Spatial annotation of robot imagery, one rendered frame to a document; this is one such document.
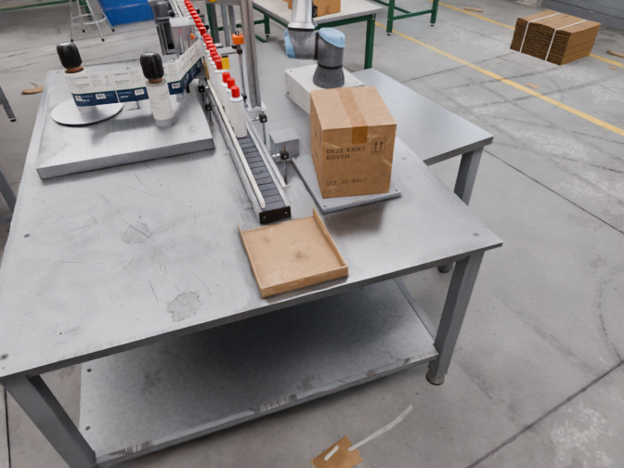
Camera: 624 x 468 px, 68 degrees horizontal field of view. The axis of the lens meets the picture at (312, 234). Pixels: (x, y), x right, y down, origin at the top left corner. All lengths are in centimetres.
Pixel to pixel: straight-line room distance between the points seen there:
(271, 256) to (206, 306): 26
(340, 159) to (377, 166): 13
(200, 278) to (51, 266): 47
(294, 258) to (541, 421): 129
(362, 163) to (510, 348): 123
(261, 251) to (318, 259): 18
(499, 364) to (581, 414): 36
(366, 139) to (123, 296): 87
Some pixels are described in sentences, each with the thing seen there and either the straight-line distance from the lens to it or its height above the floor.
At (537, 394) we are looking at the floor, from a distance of 229.
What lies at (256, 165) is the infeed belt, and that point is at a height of 88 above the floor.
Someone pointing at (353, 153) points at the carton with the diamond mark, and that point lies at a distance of 154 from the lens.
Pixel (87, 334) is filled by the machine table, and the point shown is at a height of 83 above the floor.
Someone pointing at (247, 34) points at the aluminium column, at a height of 117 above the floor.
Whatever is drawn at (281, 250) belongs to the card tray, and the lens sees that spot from 145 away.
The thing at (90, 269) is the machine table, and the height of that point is 83.
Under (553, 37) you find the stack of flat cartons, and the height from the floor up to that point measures 24.
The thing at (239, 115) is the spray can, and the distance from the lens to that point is 191.
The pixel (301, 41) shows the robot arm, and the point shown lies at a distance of 216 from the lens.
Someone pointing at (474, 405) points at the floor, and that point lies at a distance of 217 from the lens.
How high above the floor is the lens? 181
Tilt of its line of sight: 41 degrees down
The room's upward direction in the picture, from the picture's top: 1 degrees counter-clockwise
